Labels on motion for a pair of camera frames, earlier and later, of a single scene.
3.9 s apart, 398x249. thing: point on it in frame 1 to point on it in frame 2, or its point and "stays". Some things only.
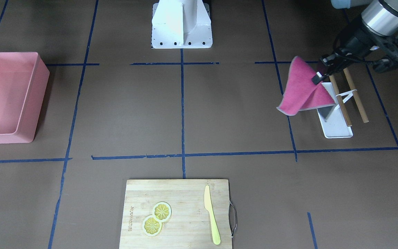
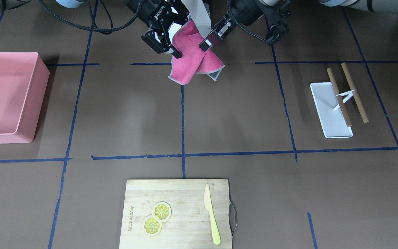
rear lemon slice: (163, 210) stays
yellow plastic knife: (208, 206) stays
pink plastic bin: (11, 86) stays
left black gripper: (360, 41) to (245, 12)
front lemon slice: (152, 225) stays
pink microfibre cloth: (301, 93) to (187, 39)
